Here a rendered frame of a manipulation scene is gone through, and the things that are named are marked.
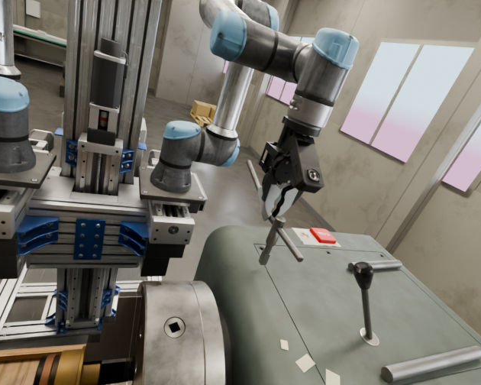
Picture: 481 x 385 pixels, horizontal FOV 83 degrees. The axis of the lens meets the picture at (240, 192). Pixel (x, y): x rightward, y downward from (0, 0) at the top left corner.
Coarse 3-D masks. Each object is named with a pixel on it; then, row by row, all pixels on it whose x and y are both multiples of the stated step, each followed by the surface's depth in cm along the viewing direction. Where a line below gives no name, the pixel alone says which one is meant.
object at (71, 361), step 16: (64, 352) 46; (80, 352) 47; (48, 368) 43; (64, 368) 44; (80, 368) 44; (96, 368) 46; (48, 384) 42; (64, 384) 43; (80, 384) 44; (96, 384) 45
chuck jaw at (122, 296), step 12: (120, 300) 49; (132, 300) 50; (120, 312) 49; (132, 312) 49; (108, 324) 48; (120, 324) 48; (132, 324) 49; (96, 336) 49; (108, 336) 48; (120, 336) 48; (132, 336) 49; (96, 348) 47; (108, 348) 47; (120, 348) 48; (132, 348) 49; (84, 360) 46; (96, 360) 47
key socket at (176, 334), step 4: (168, 320) 44; (172, 320) 44; (176, 320) 44; (180, 320) 45; (168, 324) 44; (172, 324) 44; (176, 324) 45; (180, 324) 44; (164, 328) 43; (168, 328) 43; (172, 328) 45; (176, 328) 45; (180, 328) 44; (184, 328) 44; (168, 332) 43; (172, 332) 45; (176, 332) 43; (180, 332) 43; (172, 336) 42; (176, 336) 43
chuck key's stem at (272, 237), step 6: (276, 216) 55; (276, 222) 54; (282, 222) 54; (270, 228) 56; (276, 228) 54; (270, 234) 55; (276, 234) 55; (270, 240) 55; (276, 240) 55; (270, 246) 56; (264, 252) 57; (264, 258) 57; (264, 264) 58
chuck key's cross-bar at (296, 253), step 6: (252, 168) 70; (252, 174) 68; (258, 186) 65; (270, 216) 58; (282, 234) 52; (288, 240) 51; (288, 246) 50; (294, 246) 49; (294, 252) 48; (300, 258) 47
